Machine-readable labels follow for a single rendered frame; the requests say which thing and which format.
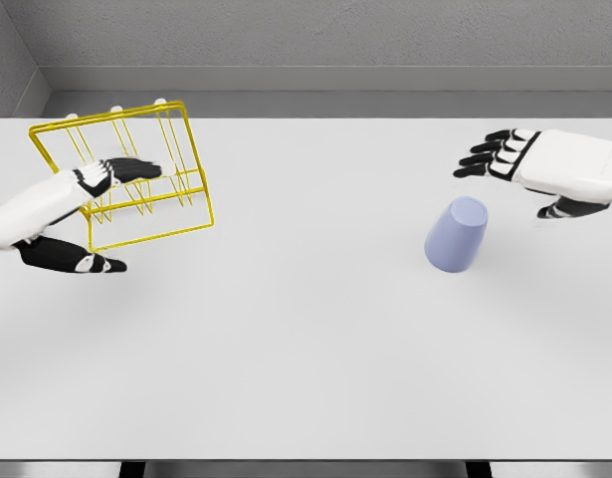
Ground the lavender plastic cup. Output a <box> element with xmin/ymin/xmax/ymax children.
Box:
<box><xmin>423</xmin><ymin>195</ymin><xmax>490</xmax><ymax>275</ymax></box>

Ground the yellow wire cup holder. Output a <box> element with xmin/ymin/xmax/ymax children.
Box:
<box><xmin>28</xmin><ymin>100</ymin><xmax>217</xmax><ymax>253</ymax></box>

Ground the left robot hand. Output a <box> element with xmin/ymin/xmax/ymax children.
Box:
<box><xmin>0</xmin><ymin>157</ymin><xmax>163</xmax><ymax>274</ymax></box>

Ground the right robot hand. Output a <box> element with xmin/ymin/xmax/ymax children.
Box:
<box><xmin>453</xmin><ymin>128</ymin><xmax>612</xmax><ymax>220</ymax></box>

